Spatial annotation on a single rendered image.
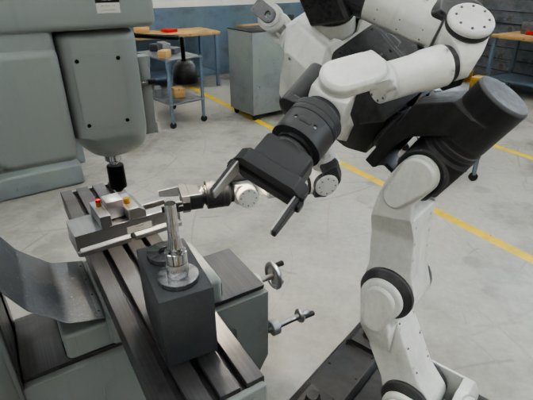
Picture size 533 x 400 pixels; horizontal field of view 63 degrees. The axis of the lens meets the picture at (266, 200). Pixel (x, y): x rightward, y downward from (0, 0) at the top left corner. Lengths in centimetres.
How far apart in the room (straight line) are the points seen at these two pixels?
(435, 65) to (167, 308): 68
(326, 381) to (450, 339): 125
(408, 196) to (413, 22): 35
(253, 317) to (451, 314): 147
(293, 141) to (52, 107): 63
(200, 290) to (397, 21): 66
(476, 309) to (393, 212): 191
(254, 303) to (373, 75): 105
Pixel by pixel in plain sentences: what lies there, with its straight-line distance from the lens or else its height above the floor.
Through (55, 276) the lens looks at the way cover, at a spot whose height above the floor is 91.
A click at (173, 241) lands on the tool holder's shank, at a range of 92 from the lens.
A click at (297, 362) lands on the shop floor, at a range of 235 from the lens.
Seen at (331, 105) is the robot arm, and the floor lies 156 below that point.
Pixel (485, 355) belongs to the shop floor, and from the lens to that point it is 263.
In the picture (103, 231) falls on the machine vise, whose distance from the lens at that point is 147.
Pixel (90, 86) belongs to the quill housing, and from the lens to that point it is 113.
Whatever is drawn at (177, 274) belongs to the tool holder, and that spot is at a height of 118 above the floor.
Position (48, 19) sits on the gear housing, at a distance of 108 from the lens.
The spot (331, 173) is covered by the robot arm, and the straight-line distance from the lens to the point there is 139.
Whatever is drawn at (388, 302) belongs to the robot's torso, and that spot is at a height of 103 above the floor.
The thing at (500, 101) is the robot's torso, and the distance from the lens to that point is 92.
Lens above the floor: 175
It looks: 28 degrees down
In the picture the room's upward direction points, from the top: straight up
